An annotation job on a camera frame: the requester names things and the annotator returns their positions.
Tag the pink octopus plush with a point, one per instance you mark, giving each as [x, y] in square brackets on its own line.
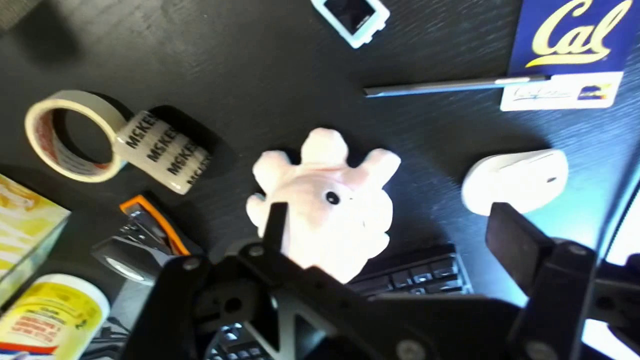
[347, 232]

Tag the white masking tape roll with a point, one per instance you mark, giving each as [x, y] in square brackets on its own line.
[80, 100]

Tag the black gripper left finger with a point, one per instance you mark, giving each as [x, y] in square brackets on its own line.
[275, 230]

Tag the yellow label wipes canister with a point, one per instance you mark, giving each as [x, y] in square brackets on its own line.
[53, 321]

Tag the black computer keyboard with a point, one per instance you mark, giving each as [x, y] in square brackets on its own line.
[420, 272]

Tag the white computer mouse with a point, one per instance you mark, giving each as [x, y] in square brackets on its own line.
[516, 181]

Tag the grey pen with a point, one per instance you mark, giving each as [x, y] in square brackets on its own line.
[432, 87]

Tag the yellow white tissue box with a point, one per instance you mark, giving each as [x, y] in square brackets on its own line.
[27, 226]

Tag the black orange handheld tool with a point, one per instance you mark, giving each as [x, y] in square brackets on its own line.
[142, 226]

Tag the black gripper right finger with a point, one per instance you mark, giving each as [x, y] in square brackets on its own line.
[552, 287]

